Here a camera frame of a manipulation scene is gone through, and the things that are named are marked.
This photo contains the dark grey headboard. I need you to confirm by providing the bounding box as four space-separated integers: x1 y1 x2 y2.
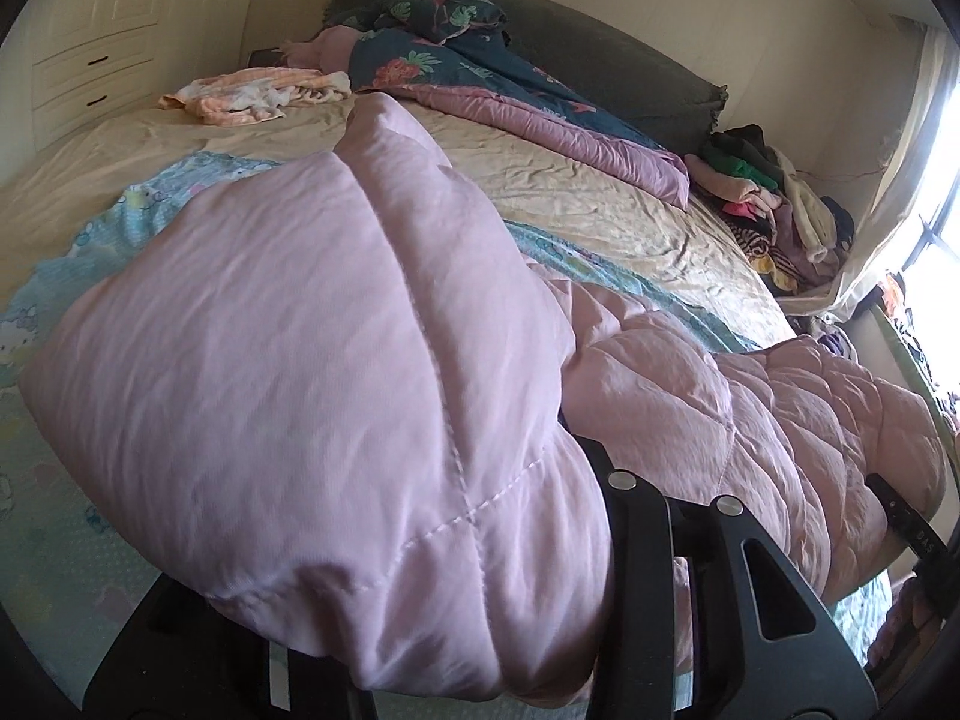
324 0 727 154

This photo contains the pile of mixed clothes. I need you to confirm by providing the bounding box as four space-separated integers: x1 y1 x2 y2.
683 124 856 298

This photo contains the pink quilted coat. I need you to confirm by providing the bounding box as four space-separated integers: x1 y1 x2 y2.
17 91 949 710

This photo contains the cream window curtain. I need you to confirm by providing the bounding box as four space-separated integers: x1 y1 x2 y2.
778 28 958 320

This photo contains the cream built-in wardrobe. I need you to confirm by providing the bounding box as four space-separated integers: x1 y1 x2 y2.
2 0 249 177

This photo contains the light blue cartoon bedsheet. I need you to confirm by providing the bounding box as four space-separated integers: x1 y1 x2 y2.
0 149 895 714

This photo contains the peach white small cloth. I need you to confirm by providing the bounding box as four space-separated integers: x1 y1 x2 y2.
158 67 352 127

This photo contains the bag with purple items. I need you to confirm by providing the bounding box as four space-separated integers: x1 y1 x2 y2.
812 320 859 362

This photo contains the person's right hand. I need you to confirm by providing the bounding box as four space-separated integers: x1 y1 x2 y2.
867 575 942 668

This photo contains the beige mattress cover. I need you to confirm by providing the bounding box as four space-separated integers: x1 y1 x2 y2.
2 101 793 346

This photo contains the dark floral purple quilt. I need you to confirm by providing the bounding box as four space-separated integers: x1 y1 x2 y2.
280 0 690 210

